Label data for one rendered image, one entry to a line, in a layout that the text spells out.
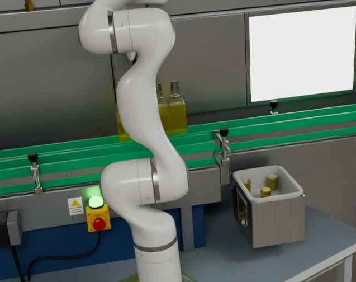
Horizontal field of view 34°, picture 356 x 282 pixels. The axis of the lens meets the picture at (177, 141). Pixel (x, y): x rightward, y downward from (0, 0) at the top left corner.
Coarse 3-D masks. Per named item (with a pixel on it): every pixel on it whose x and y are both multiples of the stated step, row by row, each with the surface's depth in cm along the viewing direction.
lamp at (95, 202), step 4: (96, 196) 182; (100, 196) 182; (92, 200) 180; (96, 200) 180; (100, 200) 180; (92, 204) 180; (96, 204) 180; (100, 204) 180; (92, 208) 180; (96, 208) 180
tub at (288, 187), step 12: (252, 168) 196; (264, 168) 196; (276, 168) 197; (240, 180) 189; (252, 180) 197; (264, 180) 198; (288, 180) 188; (252, 192) 195; (276, 192) 194; (288, 192) 189; (300, 192) 178
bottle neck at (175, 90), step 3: (171, 81) 193; (174, 81) 193; (177, 81) 192; (171, 84) 192; (174, 84) 191; (177, 84) 192; (171, 87) 192; (174, 87) 192; (177, 87) 192; (171, 90) 193; (174, 90) 192; (177, 90) 192; (171, 93) 193; (174, 93) 193; (177, 93) 193; (174, 96) 193
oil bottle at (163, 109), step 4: (160, 100) 192; (164, 100) 193; (160, 104) 192; (164, 104) 192; (160, 108) 192; (164, 108) 193; (160, 112) 193; (164, 112) 193; (160, 116) 193; (164, 116) 194; (168, 116) 194; (164, 120) 194; (168, 120) 195; (164, 124) 195; (168, 124) 195; (164, 128) 195; (168, 128) 195; (168, 132) 196
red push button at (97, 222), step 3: (96, 219) 177; (99, 219) 177; (102, 219) 178; (93, 222) 177; (96, 222) 177; (99, 222) 177; (102, 222) 178; (105, 222) 179; (93, 225) 178; (96, 225) 177; (99, 225) 178; (102, 225) 178; (105, 225) 178; (96, 228) 178; (99, 228) 178; (102, 228) 178
